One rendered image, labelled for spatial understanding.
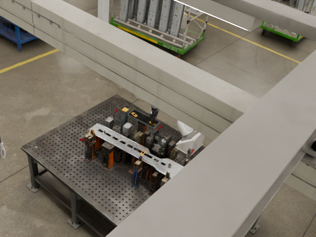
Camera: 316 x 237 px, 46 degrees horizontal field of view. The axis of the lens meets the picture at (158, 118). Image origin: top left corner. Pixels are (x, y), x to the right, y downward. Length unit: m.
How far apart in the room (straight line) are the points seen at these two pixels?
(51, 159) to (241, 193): 4.01
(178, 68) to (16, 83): 6.13
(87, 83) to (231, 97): 6.11
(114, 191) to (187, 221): 3.65
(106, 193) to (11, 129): 2.38
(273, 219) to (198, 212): 4.78
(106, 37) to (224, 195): 0.61
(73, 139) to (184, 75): 3.85
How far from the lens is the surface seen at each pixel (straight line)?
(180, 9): 7.90
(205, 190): 0.47
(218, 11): 1.63
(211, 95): 0.80
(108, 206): 3.95
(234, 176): 0.49
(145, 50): 0.93
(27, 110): 6.27
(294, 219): 5.34
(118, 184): 4.14
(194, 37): 8.30
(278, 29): 9.68
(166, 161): 4.02
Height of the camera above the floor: 3.83
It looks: 38 degrees down
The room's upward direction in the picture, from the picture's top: 9 degrees clockwise
